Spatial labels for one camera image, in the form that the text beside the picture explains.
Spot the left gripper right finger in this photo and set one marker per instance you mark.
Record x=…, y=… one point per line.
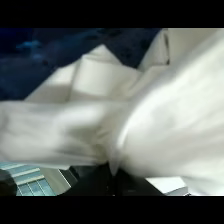
x=133, y=186

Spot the white shirt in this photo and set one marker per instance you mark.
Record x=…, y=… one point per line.
x=150, y=110

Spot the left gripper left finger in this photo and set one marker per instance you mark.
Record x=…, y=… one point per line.
x=96, y=185

